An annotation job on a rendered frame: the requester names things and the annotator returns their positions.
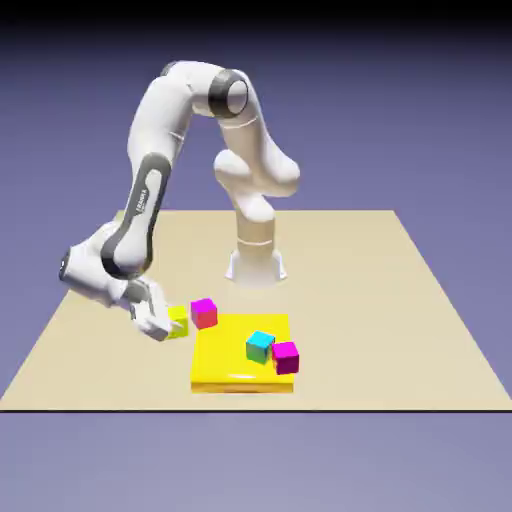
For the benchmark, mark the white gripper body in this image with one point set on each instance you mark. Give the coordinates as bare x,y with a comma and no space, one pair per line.
154,316

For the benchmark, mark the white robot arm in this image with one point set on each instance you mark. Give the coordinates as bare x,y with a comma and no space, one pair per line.
156,120

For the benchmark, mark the small yellow cube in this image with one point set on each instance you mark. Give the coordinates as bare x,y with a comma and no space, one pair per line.
179,316

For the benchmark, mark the small magenta cube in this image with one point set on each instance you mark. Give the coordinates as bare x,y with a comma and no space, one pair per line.
204,312
286,356

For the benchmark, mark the small cyan cube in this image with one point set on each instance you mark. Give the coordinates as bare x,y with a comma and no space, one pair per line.
260,346

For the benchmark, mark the large yellow box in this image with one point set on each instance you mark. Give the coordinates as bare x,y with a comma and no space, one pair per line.
224,352

